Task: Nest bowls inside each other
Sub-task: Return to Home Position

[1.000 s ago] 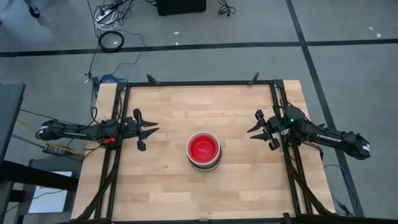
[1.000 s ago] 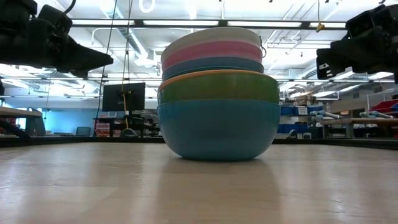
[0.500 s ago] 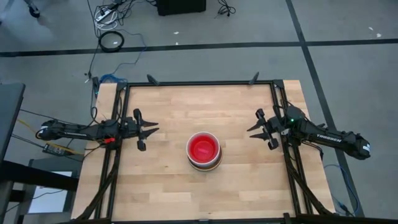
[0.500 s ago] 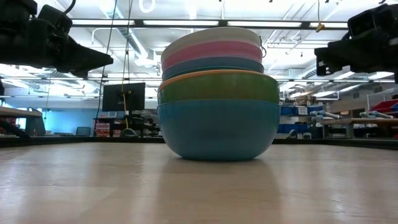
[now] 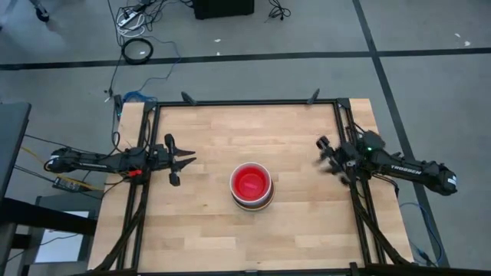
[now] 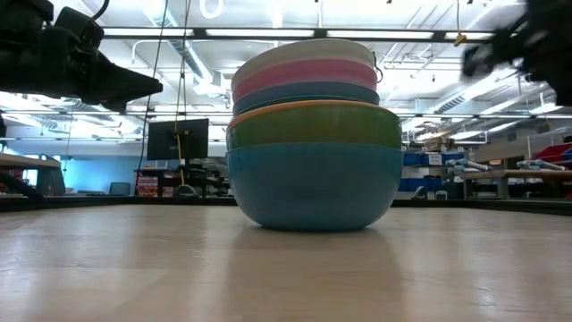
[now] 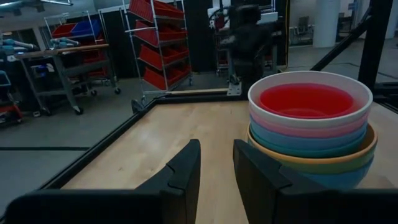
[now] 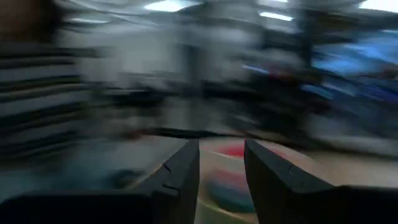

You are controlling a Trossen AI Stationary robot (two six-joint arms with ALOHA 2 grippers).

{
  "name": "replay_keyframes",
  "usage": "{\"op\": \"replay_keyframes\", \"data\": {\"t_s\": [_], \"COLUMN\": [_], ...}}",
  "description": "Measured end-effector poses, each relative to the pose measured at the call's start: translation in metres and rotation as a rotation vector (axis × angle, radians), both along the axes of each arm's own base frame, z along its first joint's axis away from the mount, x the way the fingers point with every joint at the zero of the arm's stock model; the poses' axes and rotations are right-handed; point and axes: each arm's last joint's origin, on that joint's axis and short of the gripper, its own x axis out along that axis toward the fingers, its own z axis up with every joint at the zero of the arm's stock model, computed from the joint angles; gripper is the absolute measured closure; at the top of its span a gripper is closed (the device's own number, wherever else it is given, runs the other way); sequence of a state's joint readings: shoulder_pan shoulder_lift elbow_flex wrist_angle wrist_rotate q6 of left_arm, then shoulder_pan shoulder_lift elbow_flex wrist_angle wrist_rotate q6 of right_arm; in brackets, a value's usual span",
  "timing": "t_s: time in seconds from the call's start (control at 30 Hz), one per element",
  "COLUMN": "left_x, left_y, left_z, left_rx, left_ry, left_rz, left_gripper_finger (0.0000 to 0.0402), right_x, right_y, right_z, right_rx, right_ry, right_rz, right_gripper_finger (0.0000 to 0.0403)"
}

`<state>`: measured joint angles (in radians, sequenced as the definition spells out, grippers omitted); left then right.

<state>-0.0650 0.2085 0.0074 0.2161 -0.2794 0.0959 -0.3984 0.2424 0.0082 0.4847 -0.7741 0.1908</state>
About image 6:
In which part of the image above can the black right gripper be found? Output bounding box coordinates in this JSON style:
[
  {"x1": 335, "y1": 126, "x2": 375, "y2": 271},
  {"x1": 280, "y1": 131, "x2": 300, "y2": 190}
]
[{"x1": 461, "y1": 0, "x2": 572, "y2": 107}]

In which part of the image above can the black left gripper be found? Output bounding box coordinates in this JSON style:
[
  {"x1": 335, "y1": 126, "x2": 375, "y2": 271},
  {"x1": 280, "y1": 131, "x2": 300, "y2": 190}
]
[{"x1": 0, "y1": 26, "x2": 164, "y2": 113}]

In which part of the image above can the light pink plastic bowl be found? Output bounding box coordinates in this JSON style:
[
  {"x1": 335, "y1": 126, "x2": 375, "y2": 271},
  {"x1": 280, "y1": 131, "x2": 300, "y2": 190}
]
[{"x1": 231, "y1": 57, "x2": 379, "y2": 103}]

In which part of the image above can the orange plastic bowl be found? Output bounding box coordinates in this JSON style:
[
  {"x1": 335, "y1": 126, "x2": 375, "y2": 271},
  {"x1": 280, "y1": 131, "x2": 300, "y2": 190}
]
[{"x1": 226, "y1": 98, "x2": 402, "y2": 131}]

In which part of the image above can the dark teal plastic bowl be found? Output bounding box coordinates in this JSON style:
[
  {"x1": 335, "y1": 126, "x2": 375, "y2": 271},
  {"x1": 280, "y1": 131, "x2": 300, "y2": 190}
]
[{"x1": 231, "y1": 80, "x2": 381, "y2": 116}]

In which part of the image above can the pale blue plastic bowl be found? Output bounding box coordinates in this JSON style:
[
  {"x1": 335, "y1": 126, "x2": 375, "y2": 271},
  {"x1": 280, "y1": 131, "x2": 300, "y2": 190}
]
[{"x1": 231, "y1": 38, "x2": 376, "y2": 90}]

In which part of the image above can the large green plastic bowl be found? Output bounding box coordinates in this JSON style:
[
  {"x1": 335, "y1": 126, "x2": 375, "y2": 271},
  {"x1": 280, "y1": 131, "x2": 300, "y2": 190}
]
[{"x1": 225, "y1": 103, "x2": 403, "y2": 151}]

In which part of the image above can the large blue plastic bowl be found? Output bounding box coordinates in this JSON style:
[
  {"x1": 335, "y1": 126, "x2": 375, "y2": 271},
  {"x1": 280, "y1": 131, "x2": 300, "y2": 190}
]
[{"x1": 225, "y1": 142, "x2": 405, "y2": 233}]

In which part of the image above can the red boxes stack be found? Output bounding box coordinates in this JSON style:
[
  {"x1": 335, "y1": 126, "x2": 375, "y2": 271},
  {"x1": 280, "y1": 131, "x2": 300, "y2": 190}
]
[{"x1": 135, "y1": 175, "x2": 174, "y2": 198}]

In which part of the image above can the shelf with blue bins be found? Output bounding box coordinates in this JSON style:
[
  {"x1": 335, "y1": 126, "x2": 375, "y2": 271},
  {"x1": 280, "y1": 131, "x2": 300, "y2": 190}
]
[{"x1": 403, "y1": 150, "x2": 449, "y2": 194}]

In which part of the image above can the yellow hanging connector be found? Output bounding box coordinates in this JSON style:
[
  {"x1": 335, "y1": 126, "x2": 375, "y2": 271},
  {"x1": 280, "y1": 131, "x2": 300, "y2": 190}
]
[{"x1": 453, "y1": 0, "x2": 468, "y2": 48}]

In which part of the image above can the black monitor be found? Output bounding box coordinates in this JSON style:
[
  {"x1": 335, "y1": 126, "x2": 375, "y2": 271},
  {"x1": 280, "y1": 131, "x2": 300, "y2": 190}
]
[{"x1": 146, "y1": 118, "x2": 210, "y2": 162}]

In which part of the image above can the brown cardboard box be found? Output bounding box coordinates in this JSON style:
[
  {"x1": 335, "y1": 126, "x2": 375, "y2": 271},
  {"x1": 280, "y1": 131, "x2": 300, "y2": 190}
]
[{"x1": 422, "y1": 132, "x2": 453, "y2": 152}]

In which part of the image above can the wooden table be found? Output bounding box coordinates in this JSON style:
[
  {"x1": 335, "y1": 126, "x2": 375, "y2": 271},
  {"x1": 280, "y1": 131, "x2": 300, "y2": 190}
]
[{"x1": 0, "y1": 153, "x2": 63, "y2": 198}]

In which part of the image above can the pale blue roll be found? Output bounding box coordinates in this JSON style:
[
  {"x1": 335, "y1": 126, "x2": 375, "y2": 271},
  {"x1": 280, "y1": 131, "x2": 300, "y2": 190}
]
[
  {"x1": 517, "y1": 158, "x2": 560, "y2": 172},
  {"x1": 445, "y1": 157, "x2": 492, "y2": 176}
]

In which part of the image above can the dark dome-shaped object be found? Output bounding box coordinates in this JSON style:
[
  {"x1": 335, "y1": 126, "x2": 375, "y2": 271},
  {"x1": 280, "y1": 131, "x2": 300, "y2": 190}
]
[{"x1": 172, "y1": 183, "x2": 200, "y2": 199}]

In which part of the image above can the red storage bin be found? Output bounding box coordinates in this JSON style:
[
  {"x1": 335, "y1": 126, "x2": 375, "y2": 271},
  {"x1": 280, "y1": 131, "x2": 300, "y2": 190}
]
[{"x1": 534, "y1": 141, "x2": 572, "y2": 163}]

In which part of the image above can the grey cart with wooden top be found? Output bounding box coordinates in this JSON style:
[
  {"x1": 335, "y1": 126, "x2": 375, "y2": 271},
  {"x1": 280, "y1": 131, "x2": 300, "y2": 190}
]
[{"x1": 458, "y1": 168, "x2": 572, "y2": 201}]

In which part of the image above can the black overhead light beam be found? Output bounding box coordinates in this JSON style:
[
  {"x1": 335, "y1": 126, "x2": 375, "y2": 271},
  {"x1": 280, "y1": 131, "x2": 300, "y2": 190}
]
[{"x1": 101, "y1": 25, "x2": 497, "y2": 42}]

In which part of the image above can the black hanging cable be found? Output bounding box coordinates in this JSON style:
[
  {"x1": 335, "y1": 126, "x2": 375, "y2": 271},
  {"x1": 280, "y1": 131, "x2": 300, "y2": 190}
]
[
  {"x1": 172, "y1": 0, "x2": 192, "y2": 135},
  {"x1": 133, "y1": 0, "x2": 171, "y2": 196}
]

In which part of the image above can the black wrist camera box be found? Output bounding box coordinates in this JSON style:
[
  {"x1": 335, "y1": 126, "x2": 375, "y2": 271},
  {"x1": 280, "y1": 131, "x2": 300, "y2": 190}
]
[{"x1": 53, "y1": 6, "x2": 106, "y2": 50}]

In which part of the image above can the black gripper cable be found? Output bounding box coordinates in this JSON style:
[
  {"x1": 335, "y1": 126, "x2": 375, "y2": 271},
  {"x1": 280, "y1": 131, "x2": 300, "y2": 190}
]
[{"x1": 91, "y1": 0, "x2": 111, "y2": 21}]

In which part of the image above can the yellow cable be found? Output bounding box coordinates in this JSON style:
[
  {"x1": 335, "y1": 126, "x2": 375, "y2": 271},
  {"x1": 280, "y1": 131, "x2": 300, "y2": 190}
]
[{"x1": 175, "y1": 132, "x2": 186, "y2": 185}]

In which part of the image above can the white ring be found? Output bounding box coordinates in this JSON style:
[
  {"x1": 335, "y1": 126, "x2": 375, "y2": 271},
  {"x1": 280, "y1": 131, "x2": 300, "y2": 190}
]
[{"x1": 198, "y1": 0, "x2": 224, "y2": 20}]

